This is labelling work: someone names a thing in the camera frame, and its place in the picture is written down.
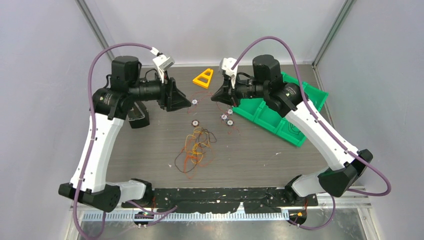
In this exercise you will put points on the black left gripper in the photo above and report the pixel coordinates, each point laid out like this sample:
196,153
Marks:
171,97

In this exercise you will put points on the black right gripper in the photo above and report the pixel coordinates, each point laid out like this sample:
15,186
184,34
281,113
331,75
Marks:
223,95

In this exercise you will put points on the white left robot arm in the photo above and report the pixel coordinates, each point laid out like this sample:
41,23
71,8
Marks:
122,98

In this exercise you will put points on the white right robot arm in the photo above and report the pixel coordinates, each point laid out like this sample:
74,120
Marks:
345,162

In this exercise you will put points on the round token upper left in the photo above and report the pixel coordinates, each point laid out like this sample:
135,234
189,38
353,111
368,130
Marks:
194,102

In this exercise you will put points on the yellow triangular plastic piece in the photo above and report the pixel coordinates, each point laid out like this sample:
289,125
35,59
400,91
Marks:
204,79

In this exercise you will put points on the round token lower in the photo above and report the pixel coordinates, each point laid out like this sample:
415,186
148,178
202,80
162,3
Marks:
229,122

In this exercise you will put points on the brown round token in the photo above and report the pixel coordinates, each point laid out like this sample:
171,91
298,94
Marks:
195,123

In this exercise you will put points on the green compartment bin tray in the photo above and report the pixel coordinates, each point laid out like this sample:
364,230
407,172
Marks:
256,111

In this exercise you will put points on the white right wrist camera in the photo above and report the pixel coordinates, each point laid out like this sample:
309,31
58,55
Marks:
229,68

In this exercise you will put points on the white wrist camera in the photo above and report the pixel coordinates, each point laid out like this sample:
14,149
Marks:
161,62
229,68

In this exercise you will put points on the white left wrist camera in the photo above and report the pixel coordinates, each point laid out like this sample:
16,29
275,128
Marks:
161,62

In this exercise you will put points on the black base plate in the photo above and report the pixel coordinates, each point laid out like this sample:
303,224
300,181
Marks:
223,200

